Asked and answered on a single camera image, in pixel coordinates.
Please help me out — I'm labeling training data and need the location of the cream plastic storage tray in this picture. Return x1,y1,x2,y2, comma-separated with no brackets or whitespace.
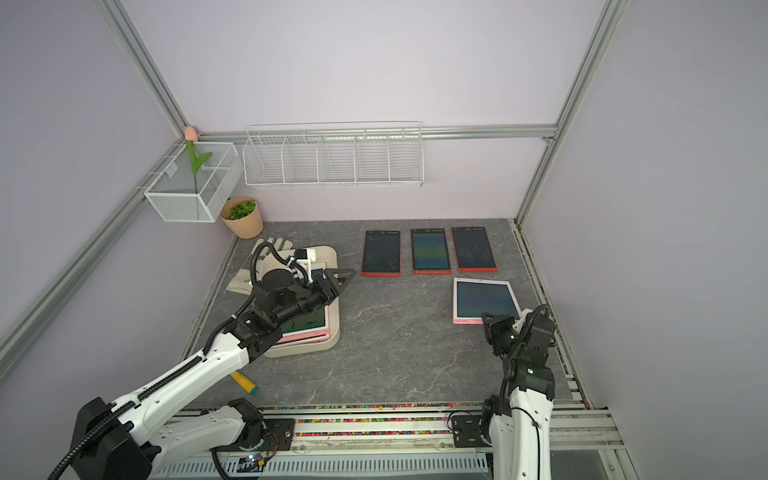
265,246,340,358

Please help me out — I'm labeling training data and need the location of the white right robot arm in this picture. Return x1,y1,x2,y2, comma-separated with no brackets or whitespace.
481,304,556,479

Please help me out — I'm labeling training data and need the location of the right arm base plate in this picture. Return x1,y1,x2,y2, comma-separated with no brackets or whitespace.
446,411,492,448

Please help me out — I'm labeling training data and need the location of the beige work glove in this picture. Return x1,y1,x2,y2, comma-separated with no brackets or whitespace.
226,236,295,297

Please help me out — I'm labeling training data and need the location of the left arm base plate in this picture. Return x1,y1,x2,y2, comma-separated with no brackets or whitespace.
238,418,296,453

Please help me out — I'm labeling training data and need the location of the potted green plant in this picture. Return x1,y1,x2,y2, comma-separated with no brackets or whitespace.
219,196,264,239

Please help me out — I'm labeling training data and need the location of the pink writing tablet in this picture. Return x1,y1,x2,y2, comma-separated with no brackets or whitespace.
278,328,330,346
282,306,330,335

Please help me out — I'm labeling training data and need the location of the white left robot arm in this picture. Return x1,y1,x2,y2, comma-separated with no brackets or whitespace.
49,268,356,479

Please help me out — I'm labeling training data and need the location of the yellow blue handled tool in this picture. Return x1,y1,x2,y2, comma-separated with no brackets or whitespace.
231,371,259,395

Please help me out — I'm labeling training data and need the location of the artificial pink tulip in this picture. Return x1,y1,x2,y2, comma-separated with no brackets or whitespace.
184,126,212,193

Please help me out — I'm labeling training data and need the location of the black frame writing tablet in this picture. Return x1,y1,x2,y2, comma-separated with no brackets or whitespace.
361,230,401,277

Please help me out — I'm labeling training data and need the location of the white wire wall shelf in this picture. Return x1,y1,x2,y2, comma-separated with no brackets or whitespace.
243,121,425,187

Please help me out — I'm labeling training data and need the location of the small red writing tablet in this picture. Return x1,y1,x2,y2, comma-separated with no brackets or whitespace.
451,227,498,273

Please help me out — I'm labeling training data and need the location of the white writing tablet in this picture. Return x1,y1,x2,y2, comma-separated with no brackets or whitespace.
452,278,521,325

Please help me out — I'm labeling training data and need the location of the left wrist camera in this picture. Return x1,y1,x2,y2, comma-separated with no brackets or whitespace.
288,248,316,280

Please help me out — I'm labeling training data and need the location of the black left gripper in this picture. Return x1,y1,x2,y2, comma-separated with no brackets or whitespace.
276,268,356,327

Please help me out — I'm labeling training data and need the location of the large red writing tablet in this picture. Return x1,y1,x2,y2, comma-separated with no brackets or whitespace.
410,228,452,275

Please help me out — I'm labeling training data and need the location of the white mesh wall box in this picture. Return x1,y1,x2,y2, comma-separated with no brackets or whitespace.
144,142,244,223

